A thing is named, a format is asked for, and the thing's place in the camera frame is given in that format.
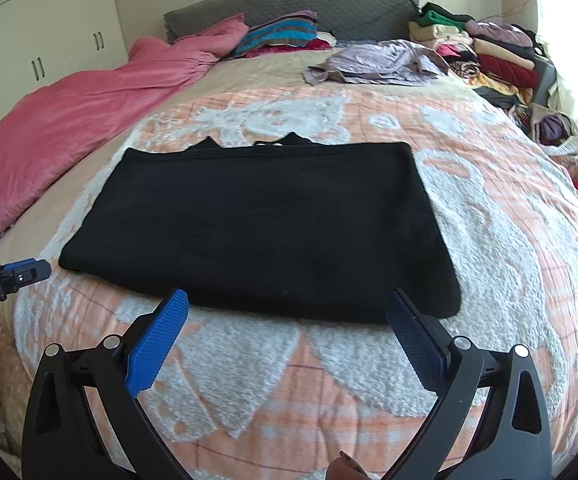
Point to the lilac crumpled garment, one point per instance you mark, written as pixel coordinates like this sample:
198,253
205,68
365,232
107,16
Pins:
379,60

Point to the bag of clothes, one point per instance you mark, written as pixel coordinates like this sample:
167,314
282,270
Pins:
551,127

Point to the dark red folded garment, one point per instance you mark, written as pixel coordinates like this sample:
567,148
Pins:
315,45

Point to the person's right hand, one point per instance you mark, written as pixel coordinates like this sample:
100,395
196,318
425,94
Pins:
346,467

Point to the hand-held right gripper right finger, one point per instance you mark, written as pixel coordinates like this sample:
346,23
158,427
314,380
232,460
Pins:
416,340

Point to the striped folded garment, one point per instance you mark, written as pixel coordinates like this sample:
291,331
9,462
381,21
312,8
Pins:
279,32

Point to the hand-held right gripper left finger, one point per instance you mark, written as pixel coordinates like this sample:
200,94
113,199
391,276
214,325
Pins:
156,340

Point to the pink duvet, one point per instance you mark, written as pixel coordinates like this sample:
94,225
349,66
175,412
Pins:
69,125

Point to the black sweater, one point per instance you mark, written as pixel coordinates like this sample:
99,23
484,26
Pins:
259,230

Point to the white wardrobe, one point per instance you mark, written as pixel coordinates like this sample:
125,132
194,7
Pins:
59,35

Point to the pile of folded clothes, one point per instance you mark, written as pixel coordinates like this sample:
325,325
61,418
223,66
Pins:
499,55

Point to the grey quilted headboard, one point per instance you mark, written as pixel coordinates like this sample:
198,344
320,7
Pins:
359,10

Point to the beige bed sheet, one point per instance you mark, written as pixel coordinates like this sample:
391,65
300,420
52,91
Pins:
269,70

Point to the orange and white fleece blanket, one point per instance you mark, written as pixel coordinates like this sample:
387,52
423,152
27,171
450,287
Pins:
494,220

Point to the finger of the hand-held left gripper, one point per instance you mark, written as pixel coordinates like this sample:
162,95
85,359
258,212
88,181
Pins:
29,274

